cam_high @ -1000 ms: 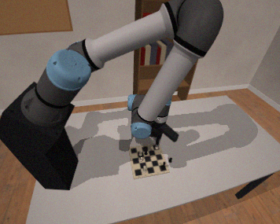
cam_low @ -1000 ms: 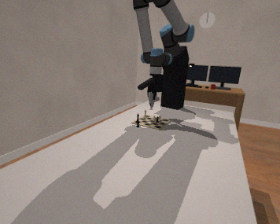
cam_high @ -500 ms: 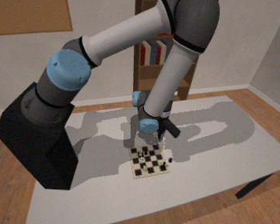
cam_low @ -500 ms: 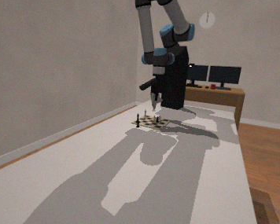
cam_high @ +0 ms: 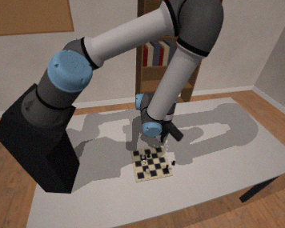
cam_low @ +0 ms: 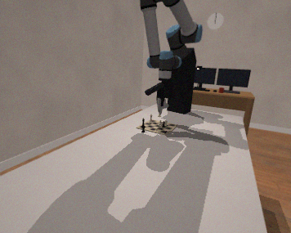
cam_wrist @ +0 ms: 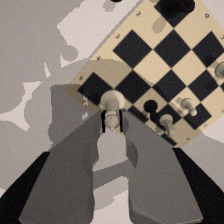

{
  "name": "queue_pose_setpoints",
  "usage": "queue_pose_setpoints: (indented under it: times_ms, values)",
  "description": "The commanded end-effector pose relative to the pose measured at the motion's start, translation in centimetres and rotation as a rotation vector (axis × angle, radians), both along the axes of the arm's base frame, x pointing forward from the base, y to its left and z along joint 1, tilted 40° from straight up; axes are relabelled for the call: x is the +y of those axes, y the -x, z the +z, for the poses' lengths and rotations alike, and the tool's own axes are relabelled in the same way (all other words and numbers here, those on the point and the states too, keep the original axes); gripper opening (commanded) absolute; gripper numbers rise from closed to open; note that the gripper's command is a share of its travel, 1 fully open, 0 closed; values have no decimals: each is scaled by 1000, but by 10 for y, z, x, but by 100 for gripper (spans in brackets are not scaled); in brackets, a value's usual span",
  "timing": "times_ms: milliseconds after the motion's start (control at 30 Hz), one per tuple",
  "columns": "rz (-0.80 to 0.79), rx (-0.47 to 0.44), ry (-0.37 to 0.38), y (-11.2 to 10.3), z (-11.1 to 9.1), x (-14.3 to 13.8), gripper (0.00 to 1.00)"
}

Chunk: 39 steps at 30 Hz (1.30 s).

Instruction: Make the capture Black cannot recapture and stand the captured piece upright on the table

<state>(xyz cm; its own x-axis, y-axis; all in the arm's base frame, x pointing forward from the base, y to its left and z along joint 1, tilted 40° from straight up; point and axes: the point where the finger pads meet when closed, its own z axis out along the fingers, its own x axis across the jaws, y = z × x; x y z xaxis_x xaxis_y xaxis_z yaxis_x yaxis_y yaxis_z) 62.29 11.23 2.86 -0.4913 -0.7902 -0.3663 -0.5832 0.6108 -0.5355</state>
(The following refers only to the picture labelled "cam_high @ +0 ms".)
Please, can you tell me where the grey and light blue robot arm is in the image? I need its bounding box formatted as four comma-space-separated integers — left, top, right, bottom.
21, 0, 224, 138

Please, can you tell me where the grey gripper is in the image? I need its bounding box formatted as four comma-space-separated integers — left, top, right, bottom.
155, 119, 172, 146

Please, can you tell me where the black and cream chessboard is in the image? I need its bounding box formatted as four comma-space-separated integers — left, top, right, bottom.
130, 146, 173, 182

